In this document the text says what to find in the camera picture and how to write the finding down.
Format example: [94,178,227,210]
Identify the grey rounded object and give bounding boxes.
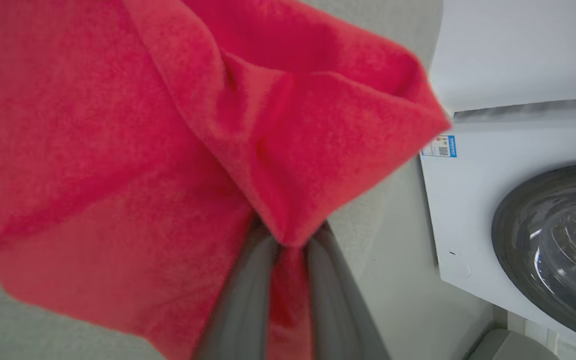
[465,327,561,360]

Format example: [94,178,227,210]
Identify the dark round washing machine door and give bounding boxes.
[491,158,576,347]

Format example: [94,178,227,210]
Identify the red and white garment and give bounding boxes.
[0,0,453,360]

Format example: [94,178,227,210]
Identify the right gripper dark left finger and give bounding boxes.
[195,220,282,360]

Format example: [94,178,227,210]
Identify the white washing machine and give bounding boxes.
[419,96,576,360]

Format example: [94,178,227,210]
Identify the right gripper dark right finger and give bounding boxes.
[305,222,392,360]

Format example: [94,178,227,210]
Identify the blue white energy label sticker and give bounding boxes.
[421,134,458,159]

